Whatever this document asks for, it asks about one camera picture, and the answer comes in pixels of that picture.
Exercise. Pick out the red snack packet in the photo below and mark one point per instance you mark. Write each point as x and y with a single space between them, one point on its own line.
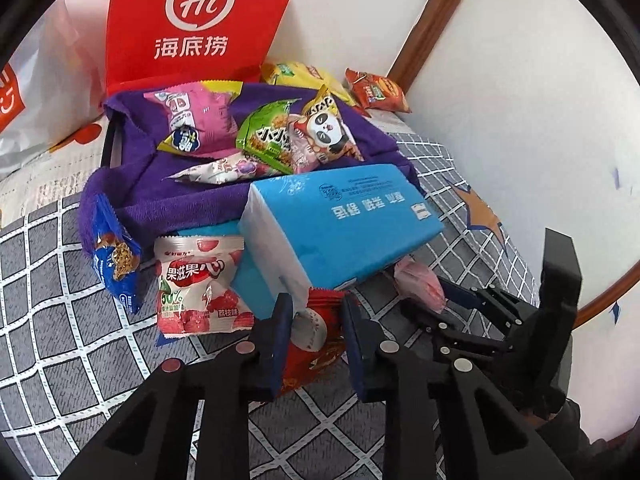
315 330

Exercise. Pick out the white plastic bag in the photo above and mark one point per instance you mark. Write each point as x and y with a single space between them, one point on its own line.
45 85

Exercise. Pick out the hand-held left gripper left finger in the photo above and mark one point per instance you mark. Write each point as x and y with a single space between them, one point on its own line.
277 350

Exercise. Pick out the light pink snack packet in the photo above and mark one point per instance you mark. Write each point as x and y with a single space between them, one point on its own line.
417 282

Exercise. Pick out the person's right forearm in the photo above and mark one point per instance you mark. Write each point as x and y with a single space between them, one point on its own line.
570 440

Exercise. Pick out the white purple snack packet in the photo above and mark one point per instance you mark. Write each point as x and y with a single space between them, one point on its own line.
225 170

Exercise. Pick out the blue snack packet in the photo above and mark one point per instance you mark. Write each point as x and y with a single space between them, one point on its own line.
115 260

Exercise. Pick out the green snack packet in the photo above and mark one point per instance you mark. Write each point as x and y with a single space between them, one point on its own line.
265 137

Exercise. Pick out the red paper bag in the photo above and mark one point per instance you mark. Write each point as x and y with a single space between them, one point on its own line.
150 10

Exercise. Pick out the blue tissue pack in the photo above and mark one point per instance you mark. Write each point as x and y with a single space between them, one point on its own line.
350 220

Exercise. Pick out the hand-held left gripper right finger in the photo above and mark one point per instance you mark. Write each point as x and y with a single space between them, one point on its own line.
354 345

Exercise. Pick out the panda print snack packet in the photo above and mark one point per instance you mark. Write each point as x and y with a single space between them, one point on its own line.
325 140

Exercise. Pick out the yellow chip bag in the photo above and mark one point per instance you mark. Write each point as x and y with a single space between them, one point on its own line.
295 74

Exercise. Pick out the white red fruit candy packet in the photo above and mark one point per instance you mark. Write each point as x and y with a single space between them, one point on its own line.
195 285

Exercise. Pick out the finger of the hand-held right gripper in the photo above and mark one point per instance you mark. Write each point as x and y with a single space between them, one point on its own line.
435 325
462 297

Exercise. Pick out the purple towel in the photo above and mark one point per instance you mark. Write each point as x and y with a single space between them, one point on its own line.
150 195

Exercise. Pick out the brown wooden trim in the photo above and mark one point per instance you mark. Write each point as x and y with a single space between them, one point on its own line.
430 25
610 300

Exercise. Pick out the black tray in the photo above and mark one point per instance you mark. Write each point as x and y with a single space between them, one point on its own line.
111 142

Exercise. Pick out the orange chip bag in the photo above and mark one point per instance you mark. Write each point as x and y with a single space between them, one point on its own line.
377 90

